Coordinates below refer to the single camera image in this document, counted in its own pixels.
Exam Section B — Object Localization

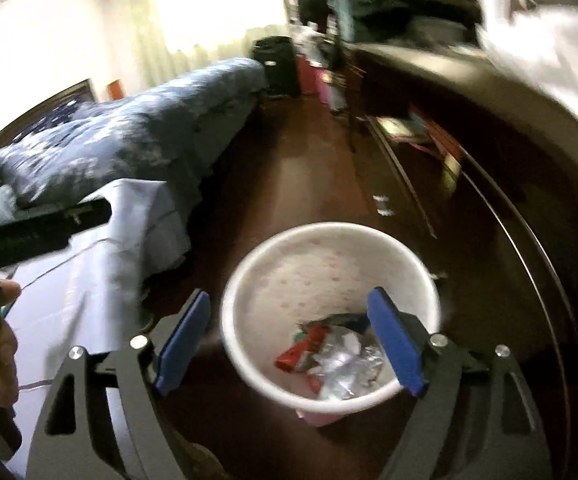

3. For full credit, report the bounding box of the pink container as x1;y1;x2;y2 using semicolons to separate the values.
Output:
319;67;346;111

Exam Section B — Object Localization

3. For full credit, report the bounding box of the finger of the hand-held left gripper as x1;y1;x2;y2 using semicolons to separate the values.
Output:
64;197;114;237

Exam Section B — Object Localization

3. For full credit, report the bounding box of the red box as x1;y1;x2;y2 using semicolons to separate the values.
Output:
296;55;322;96

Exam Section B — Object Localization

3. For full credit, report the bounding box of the white cloth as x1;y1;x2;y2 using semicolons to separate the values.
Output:
474;0;578;136

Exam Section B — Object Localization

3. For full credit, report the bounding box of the dark wooden cabinet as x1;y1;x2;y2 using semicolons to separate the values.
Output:
339;40;578;341

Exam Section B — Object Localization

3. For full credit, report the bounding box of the pale green curtain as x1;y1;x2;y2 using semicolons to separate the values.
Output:
129;0;290;66

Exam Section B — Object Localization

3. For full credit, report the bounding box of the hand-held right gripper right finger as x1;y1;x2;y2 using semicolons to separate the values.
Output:
366;286;554;480

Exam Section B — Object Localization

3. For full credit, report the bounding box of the red wrapper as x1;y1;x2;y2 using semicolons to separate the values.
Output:
275;325;330;391

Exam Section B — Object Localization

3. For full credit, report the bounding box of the crumpled silver foil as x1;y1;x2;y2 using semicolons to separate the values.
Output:
314;325;385;401

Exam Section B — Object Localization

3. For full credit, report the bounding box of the dark wooden headboard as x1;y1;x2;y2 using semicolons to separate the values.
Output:
0;78;95;166

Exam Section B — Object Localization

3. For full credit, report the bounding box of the blue patterned duvet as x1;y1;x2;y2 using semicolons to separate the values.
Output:
0;57;270;211

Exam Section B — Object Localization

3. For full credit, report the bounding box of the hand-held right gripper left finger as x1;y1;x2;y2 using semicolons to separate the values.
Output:
25;287;212;480

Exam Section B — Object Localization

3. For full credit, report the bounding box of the white round waste bin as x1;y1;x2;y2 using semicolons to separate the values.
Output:
220;221;442;426

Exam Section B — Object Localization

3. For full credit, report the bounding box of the black suitcase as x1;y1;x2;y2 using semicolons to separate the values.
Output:
251;36;301;100

